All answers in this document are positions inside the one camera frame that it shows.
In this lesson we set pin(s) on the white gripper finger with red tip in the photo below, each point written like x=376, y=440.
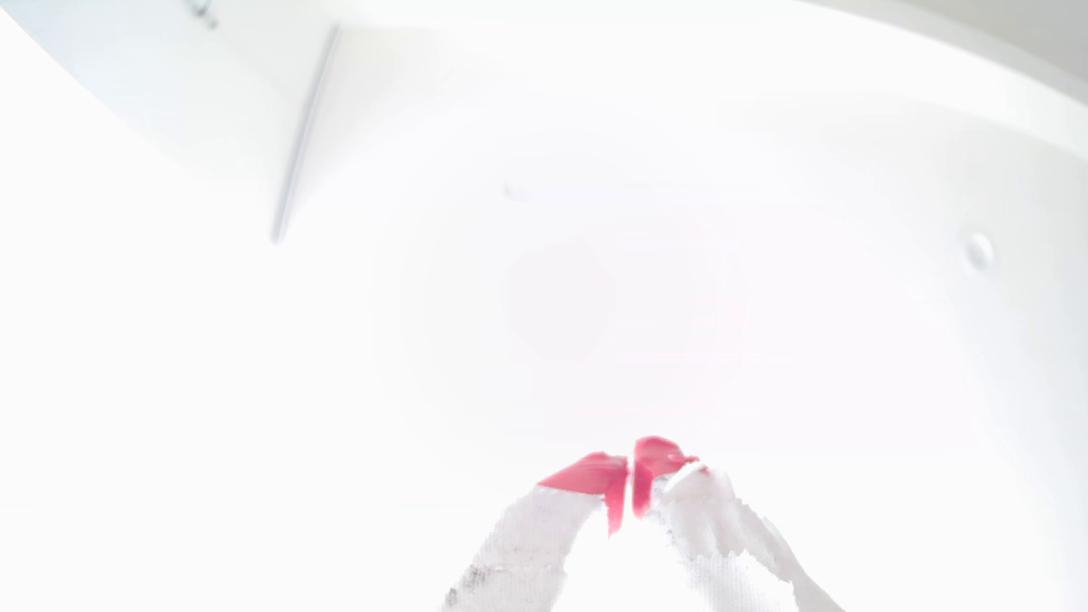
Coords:
x=544, y=535
x=722, y=527

